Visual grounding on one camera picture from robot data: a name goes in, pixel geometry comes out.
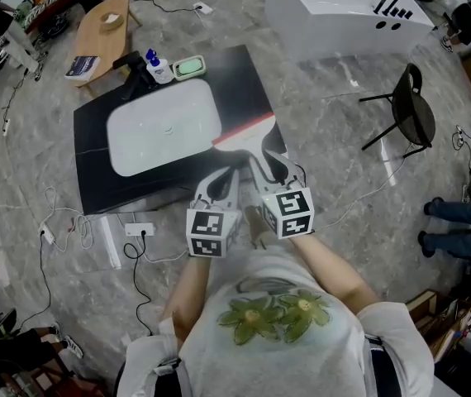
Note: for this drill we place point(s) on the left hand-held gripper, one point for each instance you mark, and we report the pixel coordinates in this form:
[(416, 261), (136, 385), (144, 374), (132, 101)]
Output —
[(204, 234)]

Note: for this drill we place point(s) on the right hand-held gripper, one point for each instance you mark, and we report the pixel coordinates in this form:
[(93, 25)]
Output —
[(291, 213)]

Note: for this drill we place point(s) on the white squeegee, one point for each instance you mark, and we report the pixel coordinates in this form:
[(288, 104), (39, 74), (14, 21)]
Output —
[(244, 137)]

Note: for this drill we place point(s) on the person's left forearm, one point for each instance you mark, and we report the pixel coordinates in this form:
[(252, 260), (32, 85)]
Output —
[(186, 296)]

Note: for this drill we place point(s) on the person's right forearm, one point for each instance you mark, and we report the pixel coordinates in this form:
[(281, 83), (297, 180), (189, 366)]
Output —
[(330, 271)]

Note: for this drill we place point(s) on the white sink basin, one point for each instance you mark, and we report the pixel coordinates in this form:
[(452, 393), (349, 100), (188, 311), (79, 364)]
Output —
[(163, 128)]

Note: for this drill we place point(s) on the black vanity cabinet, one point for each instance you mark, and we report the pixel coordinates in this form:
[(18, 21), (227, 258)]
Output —
[(239, 85)]

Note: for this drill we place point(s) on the green soap dish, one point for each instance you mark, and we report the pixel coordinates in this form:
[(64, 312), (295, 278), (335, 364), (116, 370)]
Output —
[(189, 68)]

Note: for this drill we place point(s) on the white soap pump bottle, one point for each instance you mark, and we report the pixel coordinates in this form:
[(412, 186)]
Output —
[(160, 73)]

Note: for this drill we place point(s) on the black wicker chair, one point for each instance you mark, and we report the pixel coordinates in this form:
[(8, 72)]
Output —
[(415, 114)]

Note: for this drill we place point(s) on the white bathtub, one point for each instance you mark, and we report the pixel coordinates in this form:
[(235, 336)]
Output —
[(334, 19)]

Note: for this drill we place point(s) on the white flower print t-shirt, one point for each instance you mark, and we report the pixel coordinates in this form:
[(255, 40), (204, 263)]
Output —
[(277, 358)]

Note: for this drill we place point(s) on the wooden oval table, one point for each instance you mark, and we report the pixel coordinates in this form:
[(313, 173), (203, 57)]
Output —
[(103, 48)]

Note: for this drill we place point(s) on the blue book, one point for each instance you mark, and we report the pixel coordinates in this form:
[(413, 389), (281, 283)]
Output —
[(82, 66)]

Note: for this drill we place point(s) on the tan tape roll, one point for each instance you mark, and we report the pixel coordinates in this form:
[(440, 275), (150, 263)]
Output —
[(110, 21)]

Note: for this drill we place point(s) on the black bathtub faucet set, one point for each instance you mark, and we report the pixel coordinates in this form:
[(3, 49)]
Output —
[(392, 8)]

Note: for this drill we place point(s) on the wooden shelf unit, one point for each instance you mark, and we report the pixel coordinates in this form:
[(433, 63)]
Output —
[(446, 325)]

